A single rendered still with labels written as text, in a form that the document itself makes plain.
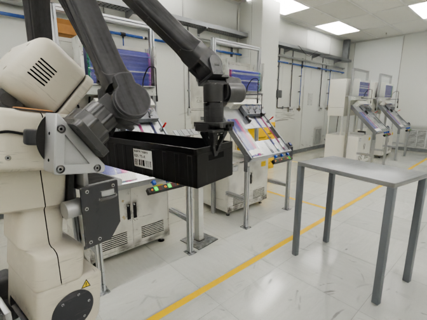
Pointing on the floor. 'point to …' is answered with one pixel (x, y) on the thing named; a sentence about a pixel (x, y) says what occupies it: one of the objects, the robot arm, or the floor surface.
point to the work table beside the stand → (328, 164)
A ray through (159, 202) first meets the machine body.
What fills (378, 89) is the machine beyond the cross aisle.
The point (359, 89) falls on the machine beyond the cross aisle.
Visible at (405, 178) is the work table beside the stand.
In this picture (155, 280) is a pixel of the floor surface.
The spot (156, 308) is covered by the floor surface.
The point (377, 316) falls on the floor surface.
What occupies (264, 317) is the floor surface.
